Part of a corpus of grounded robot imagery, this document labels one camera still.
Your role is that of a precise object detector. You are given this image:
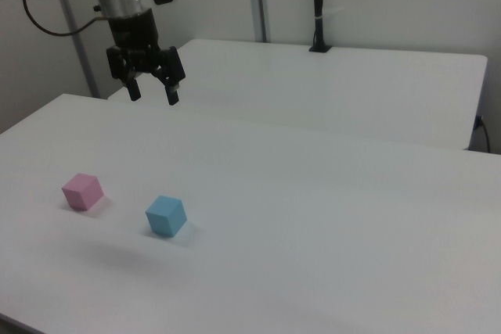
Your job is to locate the black cable at table edge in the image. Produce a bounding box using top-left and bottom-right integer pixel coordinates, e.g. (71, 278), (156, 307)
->
(474, 114), (492, 153)

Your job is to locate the blue cube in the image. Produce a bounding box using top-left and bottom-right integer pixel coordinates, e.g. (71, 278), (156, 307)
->
(145, 194), (188, 239)

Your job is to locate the pink cube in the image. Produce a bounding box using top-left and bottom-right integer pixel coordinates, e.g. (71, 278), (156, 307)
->
(61, 172), (105, 212)

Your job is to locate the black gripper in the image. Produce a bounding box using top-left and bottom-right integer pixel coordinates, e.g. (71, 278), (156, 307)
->
(106, 9), (187, 107)

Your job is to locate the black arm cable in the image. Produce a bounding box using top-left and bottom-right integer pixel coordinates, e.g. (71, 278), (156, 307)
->
(21, 0), (111, 37)

